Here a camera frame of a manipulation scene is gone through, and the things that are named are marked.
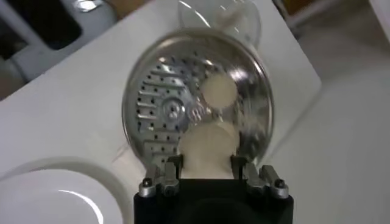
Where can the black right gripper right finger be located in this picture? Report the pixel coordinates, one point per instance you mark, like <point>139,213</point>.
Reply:
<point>253,176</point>

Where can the stainless steel steamer basket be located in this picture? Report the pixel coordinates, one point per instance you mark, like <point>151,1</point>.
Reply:
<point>164,91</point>

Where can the white steamed baozi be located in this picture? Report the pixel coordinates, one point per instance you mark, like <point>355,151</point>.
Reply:
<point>218,90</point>
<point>208,149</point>

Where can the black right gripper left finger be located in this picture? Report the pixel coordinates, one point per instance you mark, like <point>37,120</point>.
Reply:
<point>167,176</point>

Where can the white round plate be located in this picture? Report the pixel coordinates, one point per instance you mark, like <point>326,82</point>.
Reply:
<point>45,198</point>

